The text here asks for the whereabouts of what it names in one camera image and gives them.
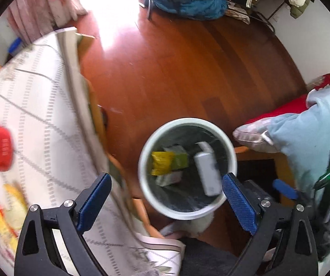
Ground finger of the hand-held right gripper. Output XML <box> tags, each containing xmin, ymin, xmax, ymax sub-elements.
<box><xmin>273</xmin><ymin>179</ymin><xmax>299</xmax><ymax>200</ymax></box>

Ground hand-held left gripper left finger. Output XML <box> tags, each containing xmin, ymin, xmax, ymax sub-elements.
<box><xmin>14</xmin><ymin>173</ymin><xmax>112</xmax><ymax>276</ymax></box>

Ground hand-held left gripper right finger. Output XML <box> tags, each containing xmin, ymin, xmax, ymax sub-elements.
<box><xmin>222</xmin><ymin>172</ymin><xmax>318</xmax><ymax>276</ymax></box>

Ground white carton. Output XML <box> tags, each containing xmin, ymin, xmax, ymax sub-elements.
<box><xmin>193</xmin><ymin>141</ymin><xmax>223</xmax><ymax>196</ymax></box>

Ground white round trash bin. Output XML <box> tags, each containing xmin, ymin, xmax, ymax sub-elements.
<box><xmin>138</xmin><ymin>118</ymin><xmax>237</xmax><ymax>221</ymax></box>

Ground person's right forearm blue sleeve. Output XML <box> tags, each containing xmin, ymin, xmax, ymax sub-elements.
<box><xmin>268</xmin><ymin>84</ymin><xmax>330</xmax><ymax>250</ymax></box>

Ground grey patterned cushion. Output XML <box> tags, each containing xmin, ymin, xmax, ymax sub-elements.
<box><xmin>233</xmin><ymin>119</ymin><xmax>282</xmax><ymax>154</ymax></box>

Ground person's leg dark trousers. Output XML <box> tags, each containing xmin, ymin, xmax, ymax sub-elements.
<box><xmin>179</xmin><ymin>236</ymin><xmax>241</xmax><ymax>276</ymax></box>

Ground small white green box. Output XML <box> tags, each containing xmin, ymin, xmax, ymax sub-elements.
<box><xmin>155</xmin><ymin>171</ymin><xmax>183</xmax><ymax>187</ymax></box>

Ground green snack packet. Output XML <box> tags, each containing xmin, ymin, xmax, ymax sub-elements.
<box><xmin>163</xmin><ymin>145</ymin><xmax>189</xmax><ymax>171</ymax></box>

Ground red blanket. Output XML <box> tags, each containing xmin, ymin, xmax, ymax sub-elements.
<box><xmin>244</xmin><ymin>74</ymin><xmax>330</xmax><ymax>127</ymax></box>

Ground yellow snack packet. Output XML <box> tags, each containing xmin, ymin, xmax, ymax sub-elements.
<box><xmin>151</xmin><ymin>151</ymin><xmax>175</xmax><ymax>176</ymax></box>

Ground wooden chair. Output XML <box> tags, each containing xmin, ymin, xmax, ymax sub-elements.
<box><xmin>86</xmin><ymin>79</ymin><xmax>165</xmax><ymax>239</ymax></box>

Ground yellow snack bag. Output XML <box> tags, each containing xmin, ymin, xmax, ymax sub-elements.
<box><xmin>0</xmin><ymin>183</ymin><xmax>29</xmax><ymax>253</ymax></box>

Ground white patterned tablecloth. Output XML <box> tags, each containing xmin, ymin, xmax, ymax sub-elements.
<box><xmin>0</xmin><ymin>26</ymin><xmax>185</xmax><ymax>276</ymax></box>

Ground olive green coat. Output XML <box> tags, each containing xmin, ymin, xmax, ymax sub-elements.
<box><xmin>290</xmin><ymin>0</ymin><xmax>313</xmax><ymax>18</ymax></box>

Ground patterned fabric bag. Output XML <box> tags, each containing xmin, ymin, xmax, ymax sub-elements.
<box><xmin>225</xmin><ymin>1</ymin><xmax>251</xmax><ymax>24</ymax></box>

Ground black clothes rack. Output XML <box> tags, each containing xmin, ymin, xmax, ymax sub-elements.
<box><xmin>245</xmin><ymin>0</ymin><xmax>287</xmax><ymax>23</ymax></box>

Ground blue jacket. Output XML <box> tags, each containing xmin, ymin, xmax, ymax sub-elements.
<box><xmin>149</xmin><ymin>0</ymin><xmax>229</xmax><ymax>21</ymax></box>

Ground pink curtain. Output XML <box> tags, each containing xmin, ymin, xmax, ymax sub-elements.
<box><xmin>7</xmin><ymin>0</ymin><xmax>88</xmax><ymax>43</ymax></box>

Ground metal chair frame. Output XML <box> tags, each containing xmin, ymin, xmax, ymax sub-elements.
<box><xmin>139</xmin><ymin>0</ymin><xmax>154</xmax><ymax>21</ymax></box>

